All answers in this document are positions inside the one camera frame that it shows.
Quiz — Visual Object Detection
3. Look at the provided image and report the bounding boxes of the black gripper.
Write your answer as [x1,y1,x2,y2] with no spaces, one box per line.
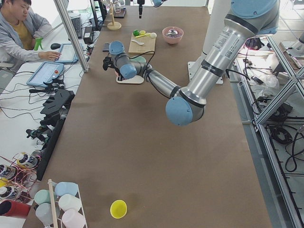
[103,57,122,81]
[137,0,145,19]

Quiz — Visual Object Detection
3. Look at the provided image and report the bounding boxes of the white ceramic spoon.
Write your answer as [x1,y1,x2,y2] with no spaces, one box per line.
[131,39,145,46]

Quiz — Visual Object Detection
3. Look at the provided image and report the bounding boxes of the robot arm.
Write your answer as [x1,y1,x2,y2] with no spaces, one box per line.
[103,0,280,126]
[137,0,166,19]

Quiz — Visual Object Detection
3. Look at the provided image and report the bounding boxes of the top green bowl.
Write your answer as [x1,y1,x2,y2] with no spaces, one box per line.
[131,56,146,63]

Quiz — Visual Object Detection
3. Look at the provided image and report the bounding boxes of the large pink bowl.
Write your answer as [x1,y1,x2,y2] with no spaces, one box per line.
[162,26,184,44]

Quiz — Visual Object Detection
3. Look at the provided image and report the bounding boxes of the operator hand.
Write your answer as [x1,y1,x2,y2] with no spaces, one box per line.
[38,51,61,61]

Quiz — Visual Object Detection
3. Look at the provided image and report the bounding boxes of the folded grey cloth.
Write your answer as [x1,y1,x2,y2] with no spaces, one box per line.
[102,42,110,52]

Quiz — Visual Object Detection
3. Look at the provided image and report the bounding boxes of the black tray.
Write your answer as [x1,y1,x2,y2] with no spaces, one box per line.
[114,9,126,19]

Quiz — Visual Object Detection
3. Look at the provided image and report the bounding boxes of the white toy bun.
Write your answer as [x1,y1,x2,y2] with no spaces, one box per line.
[150,33,157,38]

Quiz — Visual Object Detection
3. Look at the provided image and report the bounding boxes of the wooden cup tree stand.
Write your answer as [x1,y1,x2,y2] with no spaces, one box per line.
[107,0,122,30]

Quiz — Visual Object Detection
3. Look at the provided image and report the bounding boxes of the white bear serving tray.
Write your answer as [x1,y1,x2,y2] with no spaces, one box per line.
[115,72,144,85]

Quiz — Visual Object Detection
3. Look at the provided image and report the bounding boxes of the far teach pendant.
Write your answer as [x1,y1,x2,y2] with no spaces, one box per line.
[55,43,78,64]

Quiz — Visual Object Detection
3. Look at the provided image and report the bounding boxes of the teach pendant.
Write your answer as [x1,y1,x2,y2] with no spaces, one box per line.
[26,62,64,87]
[55,43,78,64]

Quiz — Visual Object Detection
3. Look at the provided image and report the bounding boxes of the metal ice scoop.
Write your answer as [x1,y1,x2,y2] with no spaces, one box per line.
[166,29,179,38]

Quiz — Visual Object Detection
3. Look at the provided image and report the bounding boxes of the bamboo cutting board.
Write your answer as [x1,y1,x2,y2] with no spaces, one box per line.
[128,34,156,54]

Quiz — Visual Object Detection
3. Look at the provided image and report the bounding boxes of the black keyboard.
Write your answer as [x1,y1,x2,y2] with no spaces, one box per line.
[71,17,82,38]

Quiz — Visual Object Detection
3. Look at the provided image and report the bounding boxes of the black computer mouse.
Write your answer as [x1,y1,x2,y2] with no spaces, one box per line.
[50,43,61,50]

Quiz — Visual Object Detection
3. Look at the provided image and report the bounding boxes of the near teach pendant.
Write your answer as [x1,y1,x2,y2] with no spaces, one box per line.
[26,62,64,87]

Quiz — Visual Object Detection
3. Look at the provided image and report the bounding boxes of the black tool rack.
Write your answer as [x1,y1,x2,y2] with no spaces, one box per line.
[26,89,75,181]

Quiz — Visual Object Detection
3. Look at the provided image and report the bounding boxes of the seated operator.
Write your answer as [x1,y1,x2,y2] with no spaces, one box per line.
[0,0,52,72]

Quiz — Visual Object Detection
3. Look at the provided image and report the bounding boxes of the blue plastic cup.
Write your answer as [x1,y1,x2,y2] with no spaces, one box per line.
[55,182,78,197]

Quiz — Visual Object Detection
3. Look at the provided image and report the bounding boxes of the white plastic cup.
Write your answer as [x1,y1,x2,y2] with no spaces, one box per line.
[58,194,82,211]

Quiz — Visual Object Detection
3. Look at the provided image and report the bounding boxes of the yellow plastic cup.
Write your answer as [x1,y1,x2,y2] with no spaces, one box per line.
[110,199,127,219]

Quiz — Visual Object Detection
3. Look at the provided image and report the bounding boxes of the green plastic cup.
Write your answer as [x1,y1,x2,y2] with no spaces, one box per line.
[34,190,51,205]

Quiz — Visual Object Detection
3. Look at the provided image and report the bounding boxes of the white cup rack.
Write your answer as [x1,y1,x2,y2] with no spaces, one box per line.
[47,179,88,228]

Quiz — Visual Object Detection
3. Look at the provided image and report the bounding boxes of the pink plastic cup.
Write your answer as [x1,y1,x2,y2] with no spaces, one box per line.
[62,209,86,228]

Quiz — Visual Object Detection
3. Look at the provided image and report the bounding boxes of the grey plastic cup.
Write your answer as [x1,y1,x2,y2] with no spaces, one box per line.
[35,203,53,226]

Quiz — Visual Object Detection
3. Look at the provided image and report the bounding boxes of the red cup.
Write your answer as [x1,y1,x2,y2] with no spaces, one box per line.
[0,200,31,219]

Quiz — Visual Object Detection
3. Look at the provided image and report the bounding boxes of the aluminium frame post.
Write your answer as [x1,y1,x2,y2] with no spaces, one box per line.
[54,0,89,73]

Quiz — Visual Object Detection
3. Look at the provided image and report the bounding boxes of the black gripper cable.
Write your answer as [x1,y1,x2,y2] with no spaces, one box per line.
[128,50,157,72]

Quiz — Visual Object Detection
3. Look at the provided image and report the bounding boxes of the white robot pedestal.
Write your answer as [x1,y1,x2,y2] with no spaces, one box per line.
[187,0,232,85]

